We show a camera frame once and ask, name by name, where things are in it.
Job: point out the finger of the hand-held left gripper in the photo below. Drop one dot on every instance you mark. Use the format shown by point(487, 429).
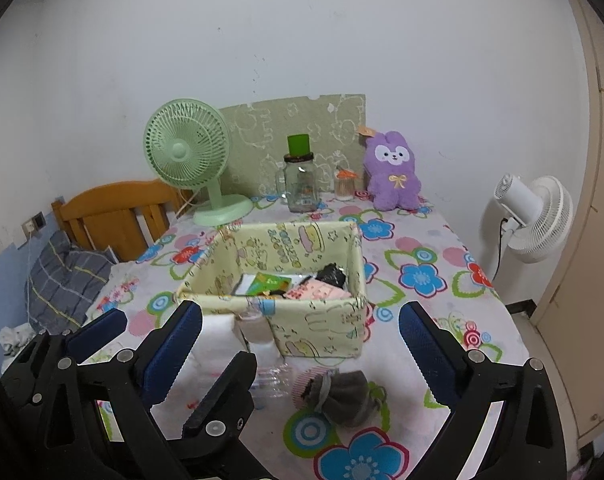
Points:
point(221, 400)
point(96, 330)

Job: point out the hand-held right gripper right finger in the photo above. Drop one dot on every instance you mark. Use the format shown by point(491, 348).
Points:
point(427, 355)

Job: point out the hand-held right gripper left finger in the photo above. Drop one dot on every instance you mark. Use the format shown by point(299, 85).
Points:
point(171, 355)

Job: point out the white tissue packet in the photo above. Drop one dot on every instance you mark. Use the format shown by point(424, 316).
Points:
point(219, 330)

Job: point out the clear plastic bottle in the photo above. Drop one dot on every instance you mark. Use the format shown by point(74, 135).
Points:
point(277, 380)

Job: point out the grey sock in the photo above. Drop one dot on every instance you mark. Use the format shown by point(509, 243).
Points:
point(347, 400)

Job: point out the yellow printed fabric storage box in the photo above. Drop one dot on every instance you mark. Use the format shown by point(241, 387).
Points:
point(322, 325)

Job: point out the green orange snack packet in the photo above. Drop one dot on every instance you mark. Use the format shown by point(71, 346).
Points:
point(264, 284)

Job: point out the pink cartoon packet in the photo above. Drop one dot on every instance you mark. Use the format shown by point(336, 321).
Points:
point(322, 291)

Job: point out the black wrapper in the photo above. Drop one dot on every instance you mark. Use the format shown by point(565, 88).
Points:
point(332, 275)

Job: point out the grey plaid cloth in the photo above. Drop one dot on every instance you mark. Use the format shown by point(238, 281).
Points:
point(66, 275)

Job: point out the white crumpled cloth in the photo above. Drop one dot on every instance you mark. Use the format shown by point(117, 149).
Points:
point(14, 337)

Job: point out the wooden bed headboard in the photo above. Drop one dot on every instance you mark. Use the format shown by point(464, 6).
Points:
point(106, 200)

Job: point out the white standing fan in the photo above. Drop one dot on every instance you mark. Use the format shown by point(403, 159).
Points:
point(542, 225)

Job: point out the purple plush bunny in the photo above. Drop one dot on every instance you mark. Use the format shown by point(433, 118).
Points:
point(394, 180)

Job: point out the small jar orange lid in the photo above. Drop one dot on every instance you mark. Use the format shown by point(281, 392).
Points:
point(344, 190)

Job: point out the beige wooden door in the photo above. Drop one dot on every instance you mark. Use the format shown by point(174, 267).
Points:
point(597, 260)

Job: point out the green desk fan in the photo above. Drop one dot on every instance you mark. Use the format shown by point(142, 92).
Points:
point(186, 152)

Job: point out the glass mug jar green lid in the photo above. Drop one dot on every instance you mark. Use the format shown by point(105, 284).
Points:
point(302, 185)

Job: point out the green printed board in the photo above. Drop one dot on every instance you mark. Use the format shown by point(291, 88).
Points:
point(272, 120)

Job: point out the wall socket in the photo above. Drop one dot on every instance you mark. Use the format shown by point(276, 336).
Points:
point(35, 221)

